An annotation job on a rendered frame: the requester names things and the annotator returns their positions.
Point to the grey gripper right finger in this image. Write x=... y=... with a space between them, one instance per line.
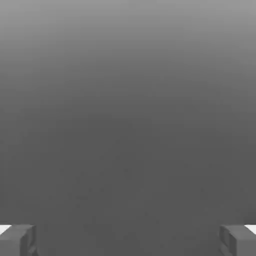
x=242 y=241

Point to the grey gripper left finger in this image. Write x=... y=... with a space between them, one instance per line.
x=14 y=241

